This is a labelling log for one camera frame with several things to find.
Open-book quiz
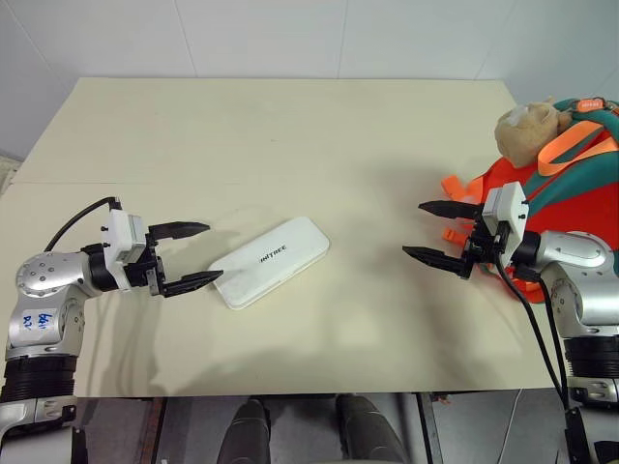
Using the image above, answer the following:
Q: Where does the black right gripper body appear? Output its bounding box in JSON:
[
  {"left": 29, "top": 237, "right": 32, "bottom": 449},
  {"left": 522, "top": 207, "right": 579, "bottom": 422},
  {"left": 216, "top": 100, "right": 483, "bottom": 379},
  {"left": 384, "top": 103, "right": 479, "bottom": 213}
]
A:
[{"left": 460, "top": 218, "right": 510, "bottom": 280}]

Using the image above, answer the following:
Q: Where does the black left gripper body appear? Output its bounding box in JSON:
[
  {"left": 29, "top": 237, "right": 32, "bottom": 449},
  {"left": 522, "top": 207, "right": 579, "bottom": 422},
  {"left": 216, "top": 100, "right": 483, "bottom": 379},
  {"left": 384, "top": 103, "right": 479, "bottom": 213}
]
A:
[{"left": 122, "top": 227, "right": 169, "bottom": 299}]

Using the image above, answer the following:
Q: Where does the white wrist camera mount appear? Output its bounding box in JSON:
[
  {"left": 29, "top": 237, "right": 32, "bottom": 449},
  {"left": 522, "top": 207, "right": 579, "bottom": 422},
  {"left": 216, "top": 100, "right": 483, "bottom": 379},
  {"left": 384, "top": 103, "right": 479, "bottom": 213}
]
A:
[
  {"left": 482, "top": 183, "right": 529, "bottom": 270},
  {"left": 103, "top": 208, "right": 150, "bottom": 292}
]

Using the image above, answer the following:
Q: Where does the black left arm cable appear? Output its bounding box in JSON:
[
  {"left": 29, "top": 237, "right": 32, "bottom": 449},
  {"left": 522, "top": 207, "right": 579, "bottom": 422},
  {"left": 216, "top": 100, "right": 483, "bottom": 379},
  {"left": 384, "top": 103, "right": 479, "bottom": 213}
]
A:
[{"left": 44, "top": 195, "right": 121, "bottom": 253}]

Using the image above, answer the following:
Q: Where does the white pencil case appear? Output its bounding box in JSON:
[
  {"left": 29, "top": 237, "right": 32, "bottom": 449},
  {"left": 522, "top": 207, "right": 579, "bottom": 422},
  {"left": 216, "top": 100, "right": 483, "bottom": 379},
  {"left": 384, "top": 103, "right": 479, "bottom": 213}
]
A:
[{"left": 207, "top": 216, "right": 332, "bottom": 311}]

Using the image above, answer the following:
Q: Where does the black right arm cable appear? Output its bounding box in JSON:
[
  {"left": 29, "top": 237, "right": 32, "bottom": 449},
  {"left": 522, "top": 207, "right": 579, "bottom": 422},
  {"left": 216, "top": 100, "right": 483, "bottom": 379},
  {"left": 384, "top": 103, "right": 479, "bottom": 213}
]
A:
[{"left": 494, "top": 260, "right": 592, "bottom": 464}]

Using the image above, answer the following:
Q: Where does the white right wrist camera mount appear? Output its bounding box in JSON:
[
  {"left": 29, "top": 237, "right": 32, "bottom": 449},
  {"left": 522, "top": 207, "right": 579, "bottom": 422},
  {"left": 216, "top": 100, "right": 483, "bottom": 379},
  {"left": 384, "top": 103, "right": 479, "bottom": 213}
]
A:
[{"left": 482, "top": 183, "right": 529, "bottom": 270}]

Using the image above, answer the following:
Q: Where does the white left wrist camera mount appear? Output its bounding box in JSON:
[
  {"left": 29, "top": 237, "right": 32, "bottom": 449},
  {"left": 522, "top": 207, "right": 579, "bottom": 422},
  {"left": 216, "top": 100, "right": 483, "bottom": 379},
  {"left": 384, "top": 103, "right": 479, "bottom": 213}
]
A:
[{"left": 103, "top": 208, "right": 150, "bottom": 292}]

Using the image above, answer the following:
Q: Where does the beige plush toy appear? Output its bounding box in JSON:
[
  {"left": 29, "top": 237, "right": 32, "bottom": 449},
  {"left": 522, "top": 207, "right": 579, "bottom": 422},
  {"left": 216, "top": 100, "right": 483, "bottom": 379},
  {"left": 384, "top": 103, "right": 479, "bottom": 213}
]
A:
[{"left": 493, "top": 96, "right": 573, "bottom": 169}]

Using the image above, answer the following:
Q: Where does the black table leg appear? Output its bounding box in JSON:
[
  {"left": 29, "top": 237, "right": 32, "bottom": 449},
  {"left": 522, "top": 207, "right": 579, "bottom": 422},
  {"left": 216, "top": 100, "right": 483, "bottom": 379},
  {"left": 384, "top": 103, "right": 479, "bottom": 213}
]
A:
[{"left": 417, "top": 391, "right": 445, "bottom": 464}]

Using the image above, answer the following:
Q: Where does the orange and green backpack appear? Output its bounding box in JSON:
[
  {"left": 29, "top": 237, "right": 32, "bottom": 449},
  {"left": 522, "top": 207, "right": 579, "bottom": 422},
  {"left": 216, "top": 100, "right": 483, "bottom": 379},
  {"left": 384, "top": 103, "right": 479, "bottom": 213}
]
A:
[{"left": 440, "top": 97, "right": 619, "bottom": 305}]

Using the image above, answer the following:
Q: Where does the thin white cable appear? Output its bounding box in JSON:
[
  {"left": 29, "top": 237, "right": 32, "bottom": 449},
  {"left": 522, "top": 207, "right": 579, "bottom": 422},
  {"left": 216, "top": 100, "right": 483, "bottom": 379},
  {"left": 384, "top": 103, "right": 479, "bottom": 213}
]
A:
[{"left": 500, "top": 388, "right": 527, "bottom": 458}]

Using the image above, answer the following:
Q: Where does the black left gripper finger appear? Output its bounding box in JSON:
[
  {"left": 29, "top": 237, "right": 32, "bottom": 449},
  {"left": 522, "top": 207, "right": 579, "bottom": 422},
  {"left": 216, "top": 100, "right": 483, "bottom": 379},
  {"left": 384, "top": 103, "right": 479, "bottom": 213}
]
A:
[
  {"left": 162, "top": 269, "right": 225, "bottom": 299},
  {"left": 147, "top": 220, "right": 212, "bottom": 244}
]

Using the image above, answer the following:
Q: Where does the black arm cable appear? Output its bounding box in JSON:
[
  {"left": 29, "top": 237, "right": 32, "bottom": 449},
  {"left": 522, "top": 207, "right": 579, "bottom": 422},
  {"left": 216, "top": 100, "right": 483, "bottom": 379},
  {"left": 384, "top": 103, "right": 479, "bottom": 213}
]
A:
[
  {"left": 494, "top": 260, "right": 592, "bottom": 464},
  {"left": 44, "top": 195, "right": 121, "bottom": 253}
]

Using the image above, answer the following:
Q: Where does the dark rounded shape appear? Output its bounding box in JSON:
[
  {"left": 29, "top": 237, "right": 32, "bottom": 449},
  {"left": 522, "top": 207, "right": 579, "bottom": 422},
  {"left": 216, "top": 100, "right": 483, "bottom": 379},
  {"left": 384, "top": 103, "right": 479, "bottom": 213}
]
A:
[
  {"left": 225, "top": 397, "right": 273, "bottom": 464},
  {"left": 335, "top": 392, "right": 408, "bottom": 464}
]

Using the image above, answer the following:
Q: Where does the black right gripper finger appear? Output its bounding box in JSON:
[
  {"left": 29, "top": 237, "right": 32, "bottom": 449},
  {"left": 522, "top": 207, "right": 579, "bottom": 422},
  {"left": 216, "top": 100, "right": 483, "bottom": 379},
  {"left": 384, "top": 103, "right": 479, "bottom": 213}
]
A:
[
  {"left": 401, "top": 245, "right": 474, "bottom": 281},
  {"left": 417, "top": 199, "right": 486, "bottom": 222}
]

